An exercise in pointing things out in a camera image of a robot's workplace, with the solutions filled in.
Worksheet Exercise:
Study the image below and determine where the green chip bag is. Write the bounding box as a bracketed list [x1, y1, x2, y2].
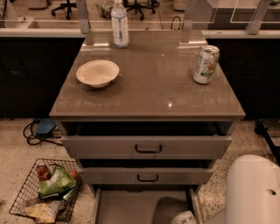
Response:
[38, 166, 76, 196]

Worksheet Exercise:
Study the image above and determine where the grey drawer cabinet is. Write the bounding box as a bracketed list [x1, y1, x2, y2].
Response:
[50, 31, 245, 191]

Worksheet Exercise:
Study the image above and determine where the black office chair left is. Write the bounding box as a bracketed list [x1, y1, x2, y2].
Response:
[51, 0, 77, 20]

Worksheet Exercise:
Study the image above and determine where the black office chair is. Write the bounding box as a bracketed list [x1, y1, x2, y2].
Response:
[51, 0, 77, 20]
[122, 0, 160, 21]

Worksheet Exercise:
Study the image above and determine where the blue foot pedal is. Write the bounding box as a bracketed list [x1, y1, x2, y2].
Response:
[35, 118, 56, 137]

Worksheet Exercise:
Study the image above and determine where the grey middle drawer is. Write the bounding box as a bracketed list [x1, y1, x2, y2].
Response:
[80, 168, 213, 185]

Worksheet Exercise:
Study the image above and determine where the clear plastic water bottle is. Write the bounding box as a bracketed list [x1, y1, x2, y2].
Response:
[111, 0, 129, 48]

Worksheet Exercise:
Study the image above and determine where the red apple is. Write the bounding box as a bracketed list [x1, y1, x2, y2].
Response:
[69, 171, 78, 179]

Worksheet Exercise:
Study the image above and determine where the black office chair right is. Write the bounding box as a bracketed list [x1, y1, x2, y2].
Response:
[122, 0, 160, 21]

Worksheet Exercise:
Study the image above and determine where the black floor cable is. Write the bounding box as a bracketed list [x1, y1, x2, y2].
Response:
[22, 117, 64, 147]

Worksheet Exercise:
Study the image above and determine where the grey bottom drawer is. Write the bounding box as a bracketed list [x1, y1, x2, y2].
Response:
[91, 189, 201, 224]

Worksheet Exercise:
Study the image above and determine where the white green soda can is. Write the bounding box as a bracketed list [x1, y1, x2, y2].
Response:
[193, 45, 220, 84]

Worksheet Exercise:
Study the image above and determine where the grey top drawer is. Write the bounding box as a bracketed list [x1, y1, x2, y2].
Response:
[61, 136, 232, 159]

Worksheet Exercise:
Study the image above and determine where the red snack packet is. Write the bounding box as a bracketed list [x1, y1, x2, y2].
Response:
[36, 165, 51, 181]

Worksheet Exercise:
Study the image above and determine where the black wire basket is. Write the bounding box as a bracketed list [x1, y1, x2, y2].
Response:
[10, 158, 81, 223]

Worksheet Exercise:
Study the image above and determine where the black stand base right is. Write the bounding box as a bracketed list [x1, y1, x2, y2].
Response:
[255, 118, 280, 165]

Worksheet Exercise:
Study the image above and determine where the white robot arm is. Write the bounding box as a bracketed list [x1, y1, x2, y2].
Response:
[170, 154, 280, 224]

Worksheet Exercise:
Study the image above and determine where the grey drawer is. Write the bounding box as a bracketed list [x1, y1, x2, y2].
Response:
[91, 189, 201, 224]
[80, 168, 213, 185]
[61, 136, 232, 159]

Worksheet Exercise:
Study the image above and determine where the white bowl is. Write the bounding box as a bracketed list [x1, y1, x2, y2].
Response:
[76, 59, 120, 88]

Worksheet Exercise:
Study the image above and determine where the yellow snack bag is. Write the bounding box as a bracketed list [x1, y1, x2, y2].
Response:
[24, 200, 65, 223]

